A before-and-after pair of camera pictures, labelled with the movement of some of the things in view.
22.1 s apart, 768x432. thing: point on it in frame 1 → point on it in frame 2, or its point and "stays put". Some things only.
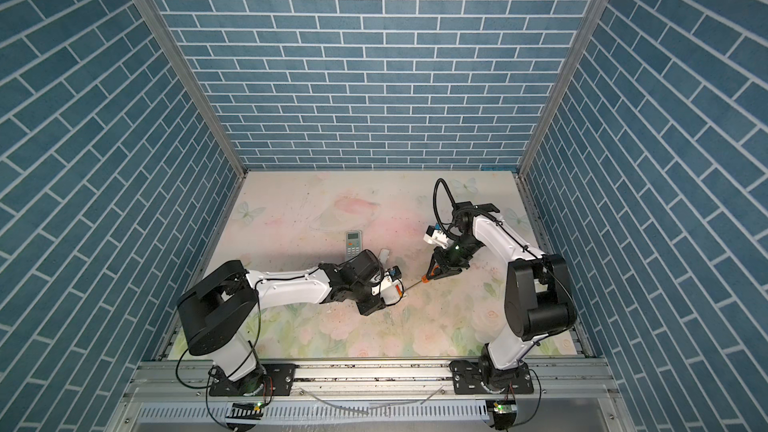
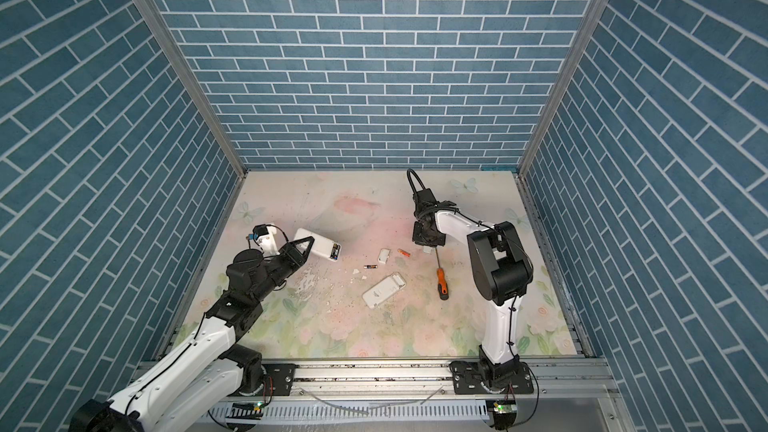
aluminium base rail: (579, 395) stays put
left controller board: (248, 411) stays put
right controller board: (504, 413) stays put
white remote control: (354, 243) → (320, 245)
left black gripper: (373, 305) → (292, 257)
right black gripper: (444, 267) → (417, 239)
